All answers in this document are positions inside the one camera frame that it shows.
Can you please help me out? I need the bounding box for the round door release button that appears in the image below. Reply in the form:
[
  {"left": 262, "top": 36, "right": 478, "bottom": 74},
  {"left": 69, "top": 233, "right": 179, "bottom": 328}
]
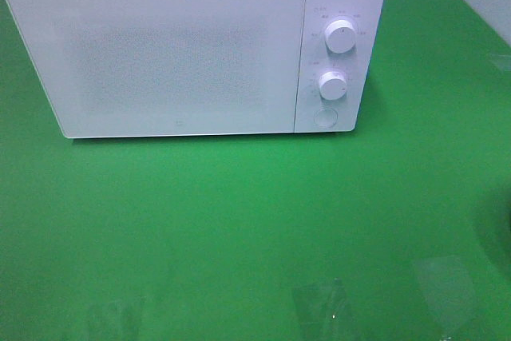
[{"left": 314, "top": 109, "right": 338, "bottom": 129}]

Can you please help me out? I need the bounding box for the white microwave door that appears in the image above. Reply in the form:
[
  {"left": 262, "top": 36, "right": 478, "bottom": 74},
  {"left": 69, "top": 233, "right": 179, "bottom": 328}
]
[{"left": 7, "top": 0, "right": 304, "bottom": 138}]

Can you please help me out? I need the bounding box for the lower white round knob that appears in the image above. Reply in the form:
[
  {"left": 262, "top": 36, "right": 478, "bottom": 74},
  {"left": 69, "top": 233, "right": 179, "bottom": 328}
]
[{"left": 318, "top": 71, "right": 347, "bottom": 101}]

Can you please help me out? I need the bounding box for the white round knob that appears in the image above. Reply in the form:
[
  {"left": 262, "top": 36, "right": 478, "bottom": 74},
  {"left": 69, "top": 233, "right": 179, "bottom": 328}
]
[
  {"left": 318, "top": 71, "right": 347, "bottom": 101},
  {"left": 323, "top": 18, "right": 357, "bottom": 54}
]

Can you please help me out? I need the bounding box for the upper white round knob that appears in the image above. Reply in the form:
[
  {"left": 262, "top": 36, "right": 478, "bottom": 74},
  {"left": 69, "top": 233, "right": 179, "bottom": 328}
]
[{"left": 323, "top": 18, "right": 357, "bottom": 54}]

